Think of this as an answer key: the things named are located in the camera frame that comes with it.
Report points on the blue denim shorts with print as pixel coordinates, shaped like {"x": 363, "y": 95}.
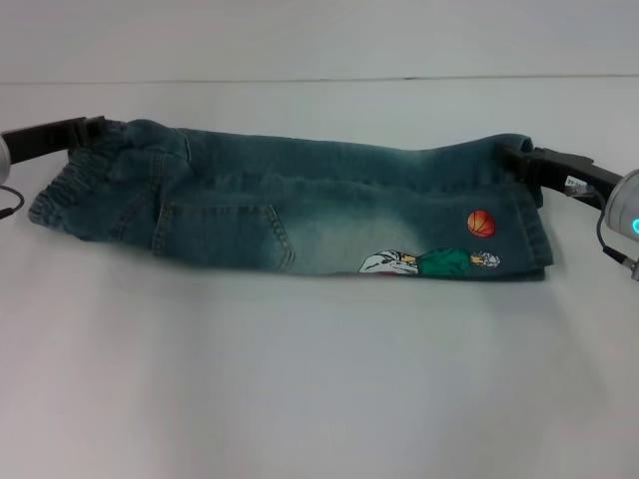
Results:
{"x": 299, "y": 219}

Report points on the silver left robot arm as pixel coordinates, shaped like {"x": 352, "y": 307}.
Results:
{"x": 4, "y": 159}

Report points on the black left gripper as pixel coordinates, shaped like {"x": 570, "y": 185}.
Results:
{"x": 40, "y": 139}

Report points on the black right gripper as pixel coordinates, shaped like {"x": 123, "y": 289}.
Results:
{"x": 579, "y": 172}

